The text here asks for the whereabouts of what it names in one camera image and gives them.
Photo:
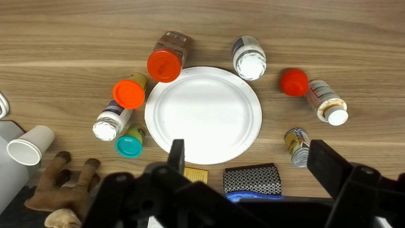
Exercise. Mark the small clear jar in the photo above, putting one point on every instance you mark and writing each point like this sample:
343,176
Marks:
297,144

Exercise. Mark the cream bottle white cap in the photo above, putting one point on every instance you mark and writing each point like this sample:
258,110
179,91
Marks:
328,105

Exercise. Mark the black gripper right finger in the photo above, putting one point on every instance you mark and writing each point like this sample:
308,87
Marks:
328,166

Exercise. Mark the brown plush moose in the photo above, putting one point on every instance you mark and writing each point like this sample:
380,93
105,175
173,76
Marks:
67,205

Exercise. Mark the white paper plate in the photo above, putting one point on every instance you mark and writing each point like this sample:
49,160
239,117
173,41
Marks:
213,110

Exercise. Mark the small tub orange lid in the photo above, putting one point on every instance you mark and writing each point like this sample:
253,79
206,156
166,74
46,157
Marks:
130,93

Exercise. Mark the red ball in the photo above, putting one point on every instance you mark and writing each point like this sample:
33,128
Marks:
294,82

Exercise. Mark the white grey appliance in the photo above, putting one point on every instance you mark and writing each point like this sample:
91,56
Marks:
13,175

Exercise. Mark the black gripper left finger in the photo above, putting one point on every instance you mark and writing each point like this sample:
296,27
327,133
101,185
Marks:
176,156

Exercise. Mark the white paper cup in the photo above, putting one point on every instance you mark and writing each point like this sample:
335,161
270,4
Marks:
28,148

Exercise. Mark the white bottle blue label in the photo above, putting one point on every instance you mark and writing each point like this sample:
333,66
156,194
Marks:
110,122

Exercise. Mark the small tub teal lid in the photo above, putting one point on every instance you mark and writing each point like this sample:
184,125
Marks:
130,143

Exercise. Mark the spice jar orange lid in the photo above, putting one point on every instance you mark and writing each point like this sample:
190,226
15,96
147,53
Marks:
168,56

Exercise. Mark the white pill bottle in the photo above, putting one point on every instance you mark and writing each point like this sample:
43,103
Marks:
248,58

